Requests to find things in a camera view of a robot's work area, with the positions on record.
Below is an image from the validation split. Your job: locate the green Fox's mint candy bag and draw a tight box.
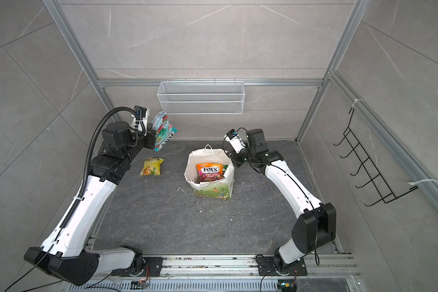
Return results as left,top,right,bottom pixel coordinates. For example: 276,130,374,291
152,111,177,152

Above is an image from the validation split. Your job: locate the yellow chips snack bag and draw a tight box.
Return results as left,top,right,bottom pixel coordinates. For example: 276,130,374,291
140,158,164,176

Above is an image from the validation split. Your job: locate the white printed paper bag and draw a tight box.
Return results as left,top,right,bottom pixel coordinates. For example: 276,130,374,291
184,144,235,200

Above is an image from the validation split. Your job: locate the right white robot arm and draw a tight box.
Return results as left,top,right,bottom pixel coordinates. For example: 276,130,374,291
224,129,337,274

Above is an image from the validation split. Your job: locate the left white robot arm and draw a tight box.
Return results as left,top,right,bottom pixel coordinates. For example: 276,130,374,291
24,122,156,286

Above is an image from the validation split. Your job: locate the pink Fox's fruit candy bag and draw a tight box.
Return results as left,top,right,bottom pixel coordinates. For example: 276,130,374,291
196,163,224,183

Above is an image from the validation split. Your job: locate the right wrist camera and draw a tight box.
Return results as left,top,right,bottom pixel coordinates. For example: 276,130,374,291
225,129,246,154

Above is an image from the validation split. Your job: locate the white wire mesh basket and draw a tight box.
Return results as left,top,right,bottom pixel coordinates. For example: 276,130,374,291
157,81,246,115

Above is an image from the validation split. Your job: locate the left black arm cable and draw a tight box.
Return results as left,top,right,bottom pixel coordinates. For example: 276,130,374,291
58,105,137,231

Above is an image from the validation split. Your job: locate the black wire hook rack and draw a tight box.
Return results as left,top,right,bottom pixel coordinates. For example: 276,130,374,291
333,108,419,208

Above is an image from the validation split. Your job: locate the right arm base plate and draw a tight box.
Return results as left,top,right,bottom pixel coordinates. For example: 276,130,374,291
254,254,308,277

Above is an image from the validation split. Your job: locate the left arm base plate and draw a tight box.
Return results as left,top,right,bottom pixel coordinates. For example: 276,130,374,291
111,257,164,277

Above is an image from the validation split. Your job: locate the aluminium mounting rail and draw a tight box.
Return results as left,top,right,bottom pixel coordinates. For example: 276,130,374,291
59,254,367,292

